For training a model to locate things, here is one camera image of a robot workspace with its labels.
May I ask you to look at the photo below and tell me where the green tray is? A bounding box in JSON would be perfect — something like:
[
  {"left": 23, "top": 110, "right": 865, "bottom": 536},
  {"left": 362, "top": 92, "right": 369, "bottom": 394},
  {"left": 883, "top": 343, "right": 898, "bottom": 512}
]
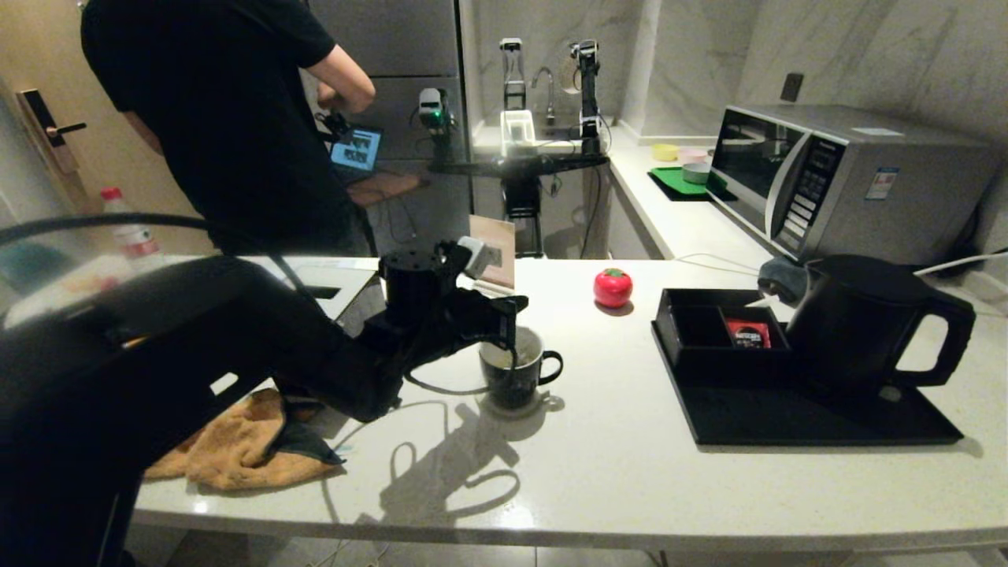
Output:
[{"left": 648, "top": 165, "right": 737, "bottom": 202}]

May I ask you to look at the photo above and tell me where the grey tall cabinet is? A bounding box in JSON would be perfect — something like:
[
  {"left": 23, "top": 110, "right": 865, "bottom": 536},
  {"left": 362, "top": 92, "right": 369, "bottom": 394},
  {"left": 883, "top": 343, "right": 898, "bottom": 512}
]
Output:
[{"left": 307, "top": 0, "right": 472, "bottom": 257}]

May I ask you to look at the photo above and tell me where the black electric kettle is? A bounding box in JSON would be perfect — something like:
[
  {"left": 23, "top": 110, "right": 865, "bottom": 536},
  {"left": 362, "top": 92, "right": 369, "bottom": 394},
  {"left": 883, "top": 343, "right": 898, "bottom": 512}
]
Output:
[{"left": 787, "top": 254, "right": 977, "bottom": 395}]

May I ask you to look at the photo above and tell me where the teal round object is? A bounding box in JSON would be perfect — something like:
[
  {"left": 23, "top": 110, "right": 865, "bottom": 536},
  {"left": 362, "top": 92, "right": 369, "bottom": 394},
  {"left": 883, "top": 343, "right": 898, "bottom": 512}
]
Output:
[{"left": 0, "top": 240, "right": 72, "bottom": 294}]

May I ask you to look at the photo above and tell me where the black glossy tissue box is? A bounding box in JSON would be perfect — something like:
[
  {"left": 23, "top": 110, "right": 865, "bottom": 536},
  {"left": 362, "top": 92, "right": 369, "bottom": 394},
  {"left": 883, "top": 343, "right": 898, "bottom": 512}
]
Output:
[{"left": 295, "top": 266, "right": 380, "bottom": 317}]

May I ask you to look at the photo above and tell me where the black mug white inside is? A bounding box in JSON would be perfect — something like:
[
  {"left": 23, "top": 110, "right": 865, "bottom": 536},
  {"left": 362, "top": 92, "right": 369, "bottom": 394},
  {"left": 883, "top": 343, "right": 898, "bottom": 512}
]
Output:
[{"left": 480, "top": 325, "right": 565, "bottom": 410}]

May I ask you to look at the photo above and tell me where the plastic bottle red cap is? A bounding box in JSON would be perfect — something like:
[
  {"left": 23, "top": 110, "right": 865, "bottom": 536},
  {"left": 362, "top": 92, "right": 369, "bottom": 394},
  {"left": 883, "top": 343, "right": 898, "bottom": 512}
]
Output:
[{"left": 101, "top": 187, "right": 164, "bottom": 262}]

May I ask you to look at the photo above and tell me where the black door lock handle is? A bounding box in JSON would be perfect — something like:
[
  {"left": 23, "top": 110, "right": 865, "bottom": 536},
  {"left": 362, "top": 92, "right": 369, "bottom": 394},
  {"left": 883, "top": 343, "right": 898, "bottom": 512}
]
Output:
[{"left": 19, "top": 89, "right": 89, "bottom": 176}]

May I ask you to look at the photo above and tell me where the orange microfiber cloth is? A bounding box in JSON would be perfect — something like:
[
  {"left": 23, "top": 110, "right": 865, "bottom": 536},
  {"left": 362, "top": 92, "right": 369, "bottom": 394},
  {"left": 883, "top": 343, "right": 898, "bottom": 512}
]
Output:
[{"left": 146, "top": 387, "right": 347, "bottom": 490}]

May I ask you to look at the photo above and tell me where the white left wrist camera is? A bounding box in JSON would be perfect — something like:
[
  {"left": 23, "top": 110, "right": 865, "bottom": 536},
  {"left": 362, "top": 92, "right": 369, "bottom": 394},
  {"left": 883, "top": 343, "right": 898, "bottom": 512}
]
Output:
[{"left": 457, "top": 236, "right": 495, "bottom": 280}]

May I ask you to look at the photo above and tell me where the person in black shirt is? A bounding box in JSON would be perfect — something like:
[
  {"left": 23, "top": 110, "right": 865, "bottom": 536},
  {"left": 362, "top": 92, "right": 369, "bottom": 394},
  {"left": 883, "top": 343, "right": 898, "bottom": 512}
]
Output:
[{"left": 80, "top": 0, "right": 377, "bottom": 257}]

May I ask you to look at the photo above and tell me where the white power cable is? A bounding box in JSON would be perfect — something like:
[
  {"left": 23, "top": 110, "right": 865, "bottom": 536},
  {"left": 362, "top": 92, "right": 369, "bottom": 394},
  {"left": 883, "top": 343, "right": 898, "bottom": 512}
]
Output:
[{"left": 917, "top": 252, "right": 1008, "bottom": 276}]

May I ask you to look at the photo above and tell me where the QR code sign stand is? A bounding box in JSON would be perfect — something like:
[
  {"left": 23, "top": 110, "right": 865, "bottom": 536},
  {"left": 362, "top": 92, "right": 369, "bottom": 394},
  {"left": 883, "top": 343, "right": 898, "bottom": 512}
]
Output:
[{"left": 469, "top": 214, "right": 517, "bottom": 291}]

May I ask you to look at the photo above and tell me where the brown stool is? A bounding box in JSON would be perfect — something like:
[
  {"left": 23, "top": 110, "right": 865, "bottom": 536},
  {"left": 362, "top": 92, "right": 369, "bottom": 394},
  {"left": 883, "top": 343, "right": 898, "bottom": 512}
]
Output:
[{"left": 346, "top": 172, "right": 423, "bottom": 209}]

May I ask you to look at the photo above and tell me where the grey folded cloth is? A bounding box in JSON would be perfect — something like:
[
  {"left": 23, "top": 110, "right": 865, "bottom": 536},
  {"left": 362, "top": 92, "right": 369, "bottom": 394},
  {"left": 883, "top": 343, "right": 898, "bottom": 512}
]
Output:
[{"left": 758, "top": 257, "right": 812, "bottom": 306}]

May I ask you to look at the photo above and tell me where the green-lit camera device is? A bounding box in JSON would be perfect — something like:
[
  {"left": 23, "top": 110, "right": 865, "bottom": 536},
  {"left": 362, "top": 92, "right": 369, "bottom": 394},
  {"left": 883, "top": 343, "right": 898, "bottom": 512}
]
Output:
[{"left": 417, "top": 86, "right": 458, "bottom": 169}]

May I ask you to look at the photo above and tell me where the red tomato-shaped timer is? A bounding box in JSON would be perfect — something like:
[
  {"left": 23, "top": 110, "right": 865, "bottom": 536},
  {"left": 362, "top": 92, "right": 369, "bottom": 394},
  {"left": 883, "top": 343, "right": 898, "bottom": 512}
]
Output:
[{"left": 593, "top": 268, "right": 634, "bottom": 309}]

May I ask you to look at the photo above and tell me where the black compartment sachet box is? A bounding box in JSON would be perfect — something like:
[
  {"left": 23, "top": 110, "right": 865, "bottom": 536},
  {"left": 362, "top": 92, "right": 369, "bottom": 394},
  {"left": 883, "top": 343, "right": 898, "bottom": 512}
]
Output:
[{"left": 652, "top": 288, "right": 795, "bottom": 387}]

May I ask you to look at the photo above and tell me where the clear blender jug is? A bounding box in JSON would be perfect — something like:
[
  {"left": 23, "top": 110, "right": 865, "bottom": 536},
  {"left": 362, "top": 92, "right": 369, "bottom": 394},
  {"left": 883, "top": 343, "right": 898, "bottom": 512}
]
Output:
[{"left": 500, "top": 36, "right": 527, "bottom": 109}]

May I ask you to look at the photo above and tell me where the white rack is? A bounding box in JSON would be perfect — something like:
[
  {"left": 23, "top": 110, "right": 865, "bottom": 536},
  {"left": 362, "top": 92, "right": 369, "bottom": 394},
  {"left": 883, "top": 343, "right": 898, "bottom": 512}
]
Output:
[{"left": 501, "top": 108, "right": 538, "bottom": 157}]

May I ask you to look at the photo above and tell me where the red coffee sachet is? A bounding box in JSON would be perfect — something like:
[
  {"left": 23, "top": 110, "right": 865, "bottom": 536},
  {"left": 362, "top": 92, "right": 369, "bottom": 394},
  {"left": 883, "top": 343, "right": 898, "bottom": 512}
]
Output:
[{"left": 726, "top": 318, "right": 773, "bottom": 350}]

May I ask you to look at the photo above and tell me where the tan wooden door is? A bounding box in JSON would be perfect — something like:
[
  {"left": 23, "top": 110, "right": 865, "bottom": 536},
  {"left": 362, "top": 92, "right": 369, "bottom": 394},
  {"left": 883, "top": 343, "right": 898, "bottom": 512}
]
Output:
[{"left": 0, "top": 0, "right": 198, "bottom": 257}]

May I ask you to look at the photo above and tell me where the chrome sink faucet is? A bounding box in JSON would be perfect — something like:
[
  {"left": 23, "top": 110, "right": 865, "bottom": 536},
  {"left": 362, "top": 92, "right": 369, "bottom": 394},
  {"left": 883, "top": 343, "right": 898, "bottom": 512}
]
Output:
[{"left": 532, "top": 66, "right": 557, "bottom": 125}]

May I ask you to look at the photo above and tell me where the silver microwave oven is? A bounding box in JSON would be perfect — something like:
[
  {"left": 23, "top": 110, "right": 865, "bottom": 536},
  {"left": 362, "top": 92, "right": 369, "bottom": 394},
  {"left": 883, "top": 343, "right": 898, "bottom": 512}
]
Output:
[{"left": 709, "top": 104, "right": 1005, "bottom": 266}]

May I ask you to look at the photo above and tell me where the black rectangular serving tray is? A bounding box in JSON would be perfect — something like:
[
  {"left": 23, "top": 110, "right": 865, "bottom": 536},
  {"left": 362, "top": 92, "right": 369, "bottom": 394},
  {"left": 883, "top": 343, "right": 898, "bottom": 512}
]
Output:
[{"left": 654, "top": 346, "right": 965, "bottom": 448}]

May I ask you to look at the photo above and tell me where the black round pedestal table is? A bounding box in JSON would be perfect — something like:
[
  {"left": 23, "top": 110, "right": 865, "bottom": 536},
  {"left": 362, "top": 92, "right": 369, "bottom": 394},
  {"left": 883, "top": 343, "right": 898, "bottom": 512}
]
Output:
[{"left": 429, "top": 150, "right": 611, "bottom": 259}]

